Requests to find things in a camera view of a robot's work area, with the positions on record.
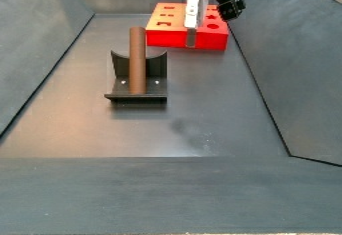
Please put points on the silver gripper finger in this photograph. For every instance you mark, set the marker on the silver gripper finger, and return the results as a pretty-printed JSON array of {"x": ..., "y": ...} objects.
[{"x": 195, "y": 16}]

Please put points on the brown oval cylinder peg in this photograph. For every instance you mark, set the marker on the brown oval cylinder peg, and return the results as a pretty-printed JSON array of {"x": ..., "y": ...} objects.
[{"x": 137, "y": 60}]

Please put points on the red foam shape board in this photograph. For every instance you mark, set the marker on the red foam shape board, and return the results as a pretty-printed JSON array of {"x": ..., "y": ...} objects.
[{"x": 166, "y": 31}]

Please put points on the black curved fixture stand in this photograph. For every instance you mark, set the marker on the black curved fixture stand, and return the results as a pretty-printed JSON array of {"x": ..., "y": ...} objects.
[{"x": 156, "y": 80}]

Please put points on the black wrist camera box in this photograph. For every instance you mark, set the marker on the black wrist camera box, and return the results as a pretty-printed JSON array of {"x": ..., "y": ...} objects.
[{"x": 231, "y": 9}]

